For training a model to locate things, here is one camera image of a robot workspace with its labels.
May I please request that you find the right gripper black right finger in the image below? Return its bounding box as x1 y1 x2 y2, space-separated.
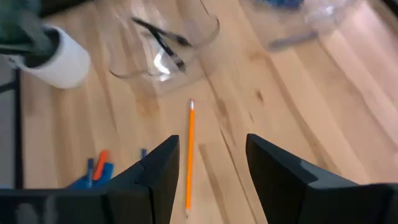
246 133 361 224

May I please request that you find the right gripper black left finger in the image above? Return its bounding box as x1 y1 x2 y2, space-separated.
101 134 180 224

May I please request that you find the orange printed eraser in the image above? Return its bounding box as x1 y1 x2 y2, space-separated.
93 149 110 182

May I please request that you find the orange pencil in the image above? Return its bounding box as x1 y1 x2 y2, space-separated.
184 98 196 218

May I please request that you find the blue crayon with Madisi print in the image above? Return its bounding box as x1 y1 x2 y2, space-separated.
86 157 95 188

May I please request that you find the black pen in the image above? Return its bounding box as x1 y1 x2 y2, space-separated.
131 16 192 47
148 27 187 72

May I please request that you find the blue printed eraser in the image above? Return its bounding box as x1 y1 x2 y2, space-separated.
67 162 115 190

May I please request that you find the clear plastic bin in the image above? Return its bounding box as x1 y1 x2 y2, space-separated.
107 0 221 82
239 0 360 52

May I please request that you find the green artificial succulent plant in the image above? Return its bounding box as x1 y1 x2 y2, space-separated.
0 0 60 58

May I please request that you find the black aluminium table frame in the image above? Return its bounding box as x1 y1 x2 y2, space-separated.
0 0 94 190

